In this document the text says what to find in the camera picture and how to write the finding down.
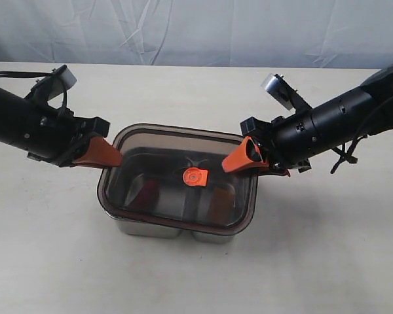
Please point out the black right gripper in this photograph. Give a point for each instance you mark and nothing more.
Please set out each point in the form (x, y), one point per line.
(277, 146)

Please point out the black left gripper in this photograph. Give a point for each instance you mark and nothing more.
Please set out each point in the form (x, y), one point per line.
(66, 140)

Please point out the yellow toy cheese wedge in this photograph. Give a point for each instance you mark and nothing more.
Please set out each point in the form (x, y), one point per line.
(221, 205)

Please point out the red toy sausage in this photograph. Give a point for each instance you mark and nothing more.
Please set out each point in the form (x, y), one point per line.
(147, 197)

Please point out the dark transparent lunch box lid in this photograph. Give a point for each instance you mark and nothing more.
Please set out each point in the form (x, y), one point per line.
(186, 163)

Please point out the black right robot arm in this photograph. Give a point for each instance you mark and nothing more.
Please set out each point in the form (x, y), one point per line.
(342, 122)

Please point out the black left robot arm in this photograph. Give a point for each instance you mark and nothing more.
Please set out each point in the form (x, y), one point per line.
(16, 114)

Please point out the stainless steel lunch box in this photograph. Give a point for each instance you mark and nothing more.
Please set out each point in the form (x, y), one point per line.
(143, 229)

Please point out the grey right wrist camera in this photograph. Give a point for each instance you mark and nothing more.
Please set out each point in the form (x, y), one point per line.
(280, 90)

